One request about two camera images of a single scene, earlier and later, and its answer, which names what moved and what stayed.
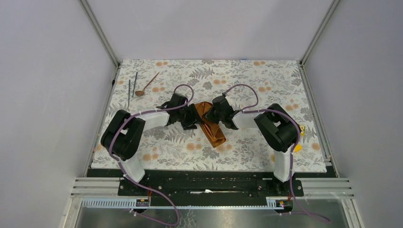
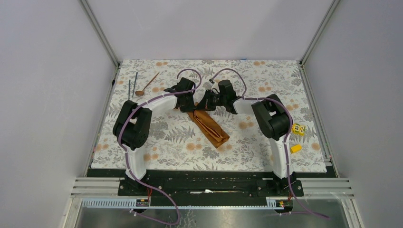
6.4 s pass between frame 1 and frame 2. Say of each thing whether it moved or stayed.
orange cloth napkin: stayed
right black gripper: moved
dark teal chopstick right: stayed
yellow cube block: stayed
